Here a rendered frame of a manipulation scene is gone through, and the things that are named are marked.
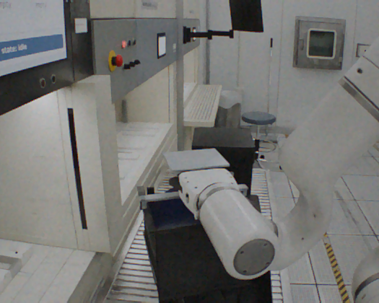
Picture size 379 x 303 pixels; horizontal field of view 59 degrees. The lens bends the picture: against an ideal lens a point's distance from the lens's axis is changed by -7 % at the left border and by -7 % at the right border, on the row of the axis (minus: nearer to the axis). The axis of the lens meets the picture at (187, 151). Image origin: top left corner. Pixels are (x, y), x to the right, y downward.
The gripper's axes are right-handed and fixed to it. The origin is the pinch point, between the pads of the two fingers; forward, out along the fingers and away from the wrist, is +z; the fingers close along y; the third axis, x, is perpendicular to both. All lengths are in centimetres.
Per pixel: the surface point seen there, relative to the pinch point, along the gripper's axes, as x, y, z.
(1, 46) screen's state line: 27.1, -35.6, -0.6
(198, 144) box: -24, 22, 79
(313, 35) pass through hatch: 15, 251, 347
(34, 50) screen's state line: 25.3, -31.5, 9.9
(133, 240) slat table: -49, -11, 48
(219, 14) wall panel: 37, 141, 404
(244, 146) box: -24, 42, 72
